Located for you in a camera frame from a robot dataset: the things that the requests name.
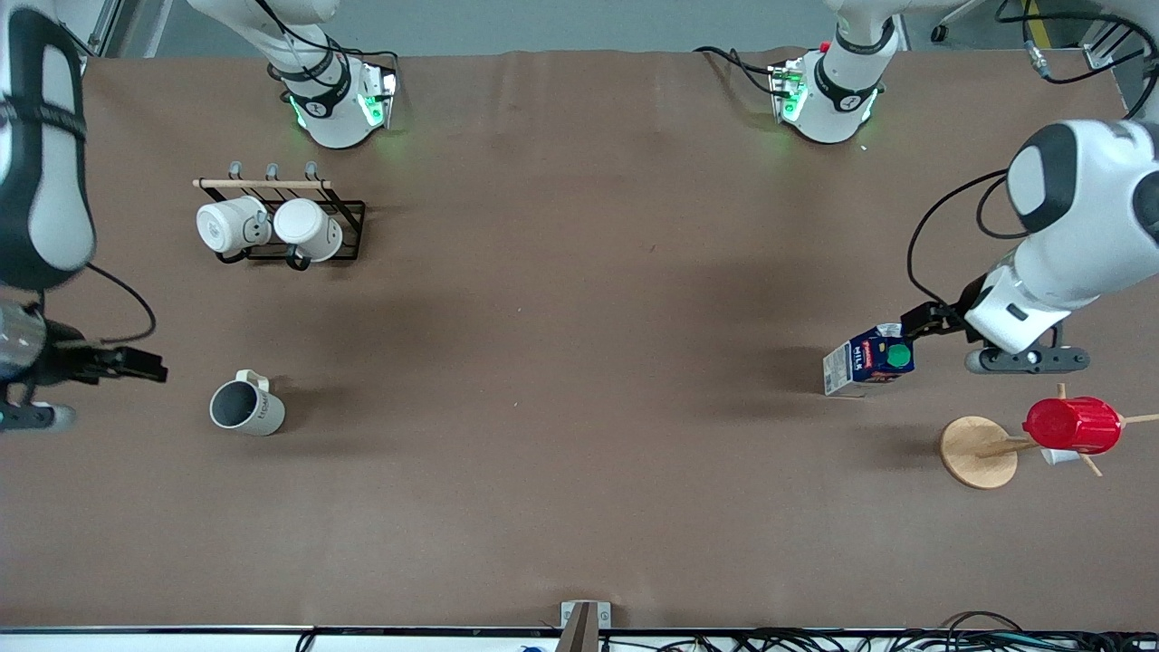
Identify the aluminium frame profile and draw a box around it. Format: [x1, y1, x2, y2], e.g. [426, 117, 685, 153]
[54, 0, 146, 60]

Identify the red ribbed cup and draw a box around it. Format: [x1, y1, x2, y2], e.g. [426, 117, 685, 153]
[1023, 397, 1124, 455]

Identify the black right arm base cable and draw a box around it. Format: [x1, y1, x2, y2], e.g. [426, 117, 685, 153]
[267, 27, 400, 91]

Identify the wooden mug tree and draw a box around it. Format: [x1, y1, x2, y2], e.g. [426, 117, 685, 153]
[940, 383, 1159, 490]

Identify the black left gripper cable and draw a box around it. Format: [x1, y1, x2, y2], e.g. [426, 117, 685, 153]
[907, 168, 1033, 309]

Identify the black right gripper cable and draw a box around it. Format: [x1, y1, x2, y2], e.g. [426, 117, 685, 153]
[86, 263, 158, 345]

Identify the black arm base cable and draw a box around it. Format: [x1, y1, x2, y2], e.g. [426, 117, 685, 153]
[693, 45, 790, 99]
[267, 27, 400, 91]

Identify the white mug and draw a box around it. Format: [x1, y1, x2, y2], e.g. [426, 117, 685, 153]
[196, 197, 273, 255]
[273, 198, 344, 264]

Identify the black cable with metal connector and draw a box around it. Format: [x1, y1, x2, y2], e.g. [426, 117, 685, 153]
[994, 0, 1159, 119]

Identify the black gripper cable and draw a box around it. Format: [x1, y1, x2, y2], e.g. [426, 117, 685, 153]
[907, 168, 1033, 309]
[86, 263, 158, 345]

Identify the grey mug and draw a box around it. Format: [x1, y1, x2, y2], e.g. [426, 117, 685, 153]
[209, 369, 287, 437]

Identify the blue milk carton green cap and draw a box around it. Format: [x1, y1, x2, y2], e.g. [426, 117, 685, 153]
[822, 323, 915, 398]

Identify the black left arm base cable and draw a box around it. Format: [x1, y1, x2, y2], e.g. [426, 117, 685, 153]
[693, 45, 790, 99]

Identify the black wire mug rack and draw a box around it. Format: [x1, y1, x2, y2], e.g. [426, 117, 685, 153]
[192, 161, 367, 271]

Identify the metal table edge bracket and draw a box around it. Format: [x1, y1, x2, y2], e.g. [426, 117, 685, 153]
[560, 600, 612, 652]

